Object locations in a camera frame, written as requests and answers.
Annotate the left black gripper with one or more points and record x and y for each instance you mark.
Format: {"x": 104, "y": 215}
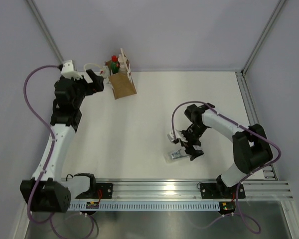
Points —
{"x": 96, "y": 86}

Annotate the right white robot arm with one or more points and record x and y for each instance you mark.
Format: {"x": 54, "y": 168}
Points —
{"x": 251, "y": 149}

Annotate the green dish soap bottle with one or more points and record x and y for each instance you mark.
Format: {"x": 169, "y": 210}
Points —
{"x": 114, "y": 64}

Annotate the white slotted cable duct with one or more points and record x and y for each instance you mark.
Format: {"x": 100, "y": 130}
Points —
{"x": 151, "y": 206}

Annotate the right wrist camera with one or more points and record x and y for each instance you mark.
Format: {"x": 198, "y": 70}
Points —
{"x": 171, "y": 137}

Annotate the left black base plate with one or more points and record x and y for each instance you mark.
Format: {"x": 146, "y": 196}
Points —
{"x": 102, "y": 191}

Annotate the aluminium mounting rail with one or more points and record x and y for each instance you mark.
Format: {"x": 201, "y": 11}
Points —
{"x": 262, "y": 190}

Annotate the right side aluminium rail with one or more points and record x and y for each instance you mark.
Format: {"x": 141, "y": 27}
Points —
{"x": 269, "y": 172}

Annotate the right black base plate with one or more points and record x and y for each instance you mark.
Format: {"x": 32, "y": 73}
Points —
{"x": 215, "y": 191}

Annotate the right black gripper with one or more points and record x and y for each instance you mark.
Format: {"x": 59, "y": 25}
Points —
{"x": 189, "y": 145}

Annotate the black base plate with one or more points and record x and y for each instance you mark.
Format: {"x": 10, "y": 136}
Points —
{"x": 215, "y": 191}
{"x": 102, "y": 191}

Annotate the aluminium frame post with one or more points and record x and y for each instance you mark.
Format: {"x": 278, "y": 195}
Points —
{"x": 33, "y": 8}
{"x": 264, "y": 35}

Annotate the left aluminium frame post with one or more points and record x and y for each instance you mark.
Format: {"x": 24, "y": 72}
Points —
{"x": 33, "y": 8}

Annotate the silver squeeze tube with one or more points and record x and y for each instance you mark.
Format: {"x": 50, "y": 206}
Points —
{"x": 176, "y": 155}

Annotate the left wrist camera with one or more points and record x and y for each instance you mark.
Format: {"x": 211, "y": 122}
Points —
{"x": 69, "y": 70}

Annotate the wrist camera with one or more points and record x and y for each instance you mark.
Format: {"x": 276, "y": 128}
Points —
{"x": 171, "y": 137}
{"x": 69, "y": 70}

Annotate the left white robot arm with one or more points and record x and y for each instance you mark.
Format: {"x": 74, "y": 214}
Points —
{"x": 45, "y": 192}

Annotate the beige pump bottle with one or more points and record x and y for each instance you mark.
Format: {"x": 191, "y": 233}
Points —
{"x": 122, "y": 60}

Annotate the burlap watermelon canvas bag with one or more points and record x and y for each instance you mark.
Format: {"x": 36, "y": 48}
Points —
{"x": 122, "y": 85}

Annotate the right aluminium frame post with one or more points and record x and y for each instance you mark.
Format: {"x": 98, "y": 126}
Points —
{"x": 264, "y": 35}

